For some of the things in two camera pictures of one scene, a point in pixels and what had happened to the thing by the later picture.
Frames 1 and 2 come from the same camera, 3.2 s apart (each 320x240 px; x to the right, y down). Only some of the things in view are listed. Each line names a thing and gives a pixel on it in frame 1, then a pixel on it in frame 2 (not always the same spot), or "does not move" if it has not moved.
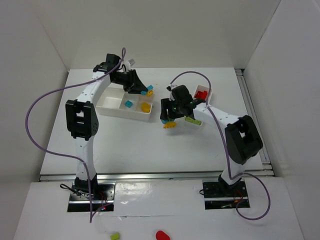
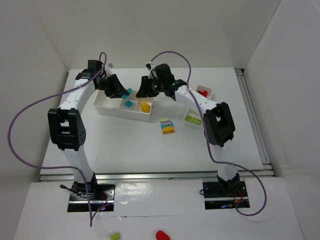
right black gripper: x=165 y=109 to x=147 y=85
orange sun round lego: x=145 y=107 does not move
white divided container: x=114 y=99 does not move
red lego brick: x=202 y=95 does not move
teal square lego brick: x=128 y=104 does not move
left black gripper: x=130 y=80 to x=114 y=85
